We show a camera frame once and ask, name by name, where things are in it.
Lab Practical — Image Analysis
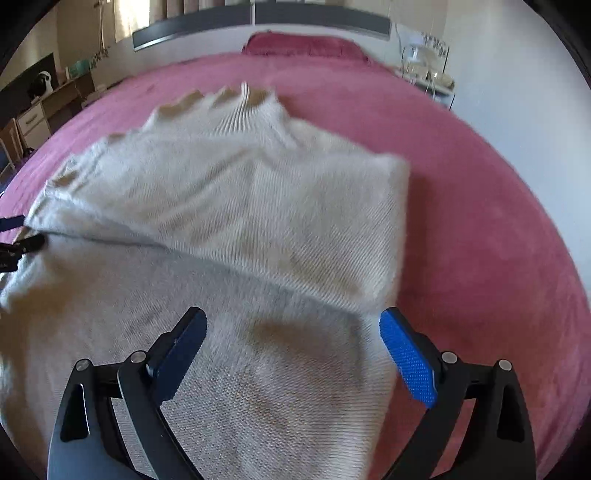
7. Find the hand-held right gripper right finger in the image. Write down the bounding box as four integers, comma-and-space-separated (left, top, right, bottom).
379, 307, 537, 480

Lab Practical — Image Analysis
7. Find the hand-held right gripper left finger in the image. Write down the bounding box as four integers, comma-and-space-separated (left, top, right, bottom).
47, 307, 208, 480

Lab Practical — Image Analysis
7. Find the beige knit sweater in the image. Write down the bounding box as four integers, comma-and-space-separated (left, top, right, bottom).
0, 82, 411, 480

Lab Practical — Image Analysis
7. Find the blue chair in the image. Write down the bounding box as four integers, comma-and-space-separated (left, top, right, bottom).
0, 136, 16, 178

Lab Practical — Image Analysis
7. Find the black monitor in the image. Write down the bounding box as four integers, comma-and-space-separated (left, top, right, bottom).
0, 53, 58, 118

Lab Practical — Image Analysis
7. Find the wooden desk with drawers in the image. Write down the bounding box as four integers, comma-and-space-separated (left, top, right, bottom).
0, 74, 100, 158

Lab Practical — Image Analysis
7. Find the white round desk device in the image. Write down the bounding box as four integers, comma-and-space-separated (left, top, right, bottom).
28, 71, 54, 99

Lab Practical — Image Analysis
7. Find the pink fleece blanket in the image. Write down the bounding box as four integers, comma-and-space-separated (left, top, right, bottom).
0, 51, 591, 480

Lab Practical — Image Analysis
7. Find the white floor stand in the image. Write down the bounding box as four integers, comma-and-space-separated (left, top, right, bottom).
92, 0, 109, 61

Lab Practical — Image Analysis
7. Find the white nightstand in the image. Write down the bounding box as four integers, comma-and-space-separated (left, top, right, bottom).
399, 69, 458, 109

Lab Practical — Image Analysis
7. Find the pink pillow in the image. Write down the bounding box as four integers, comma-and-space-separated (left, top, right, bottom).
242, 31, 370, 63

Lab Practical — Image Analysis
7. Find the grey and white headboard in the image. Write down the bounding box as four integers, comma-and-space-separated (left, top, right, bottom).
131, 6, 391, 51

